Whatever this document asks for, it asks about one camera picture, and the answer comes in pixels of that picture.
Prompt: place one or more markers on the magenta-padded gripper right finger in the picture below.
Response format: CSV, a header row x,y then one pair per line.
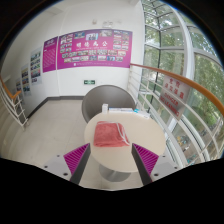
x,y
144,158

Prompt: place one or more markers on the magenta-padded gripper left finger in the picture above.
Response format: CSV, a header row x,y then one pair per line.
x,y
80,156

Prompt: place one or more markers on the coral pink towel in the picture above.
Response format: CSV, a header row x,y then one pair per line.
x,y
108,135

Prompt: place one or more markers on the flat white blue box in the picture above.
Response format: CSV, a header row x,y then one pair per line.
x,y
142,114
120,109

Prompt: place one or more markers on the small upright white box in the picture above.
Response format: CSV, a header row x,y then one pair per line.
x,y
104,108

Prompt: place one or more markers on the grey round tub chair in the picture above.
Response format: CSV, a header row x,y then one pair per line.
x,y
100,100

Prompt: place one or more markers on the red and white warning sign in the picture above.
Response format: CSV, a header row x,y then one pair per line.
x,y
172,96

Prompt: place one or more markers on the green exit sign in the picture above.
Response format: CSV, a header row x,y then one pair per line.
x,y
89,82

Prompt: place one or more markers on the white stair railing orange handrail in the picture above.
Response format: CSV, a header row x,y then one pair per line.
x,y
13,103

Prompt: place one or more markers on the narrow magenta text poster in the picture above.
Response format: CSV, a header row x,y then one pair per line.
x,y
49,55

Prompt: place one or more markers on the large magenta photo poster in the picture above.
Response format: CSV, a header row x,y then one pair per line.
x,y
95,50

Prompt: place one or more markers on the white photo wall poster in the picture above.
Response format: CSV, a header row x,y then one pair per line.
x,y
36,66
18,86
25,79

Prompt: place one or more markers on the white-framed glass window wall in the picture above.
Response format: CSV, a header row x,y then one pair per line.
x,y
170,43

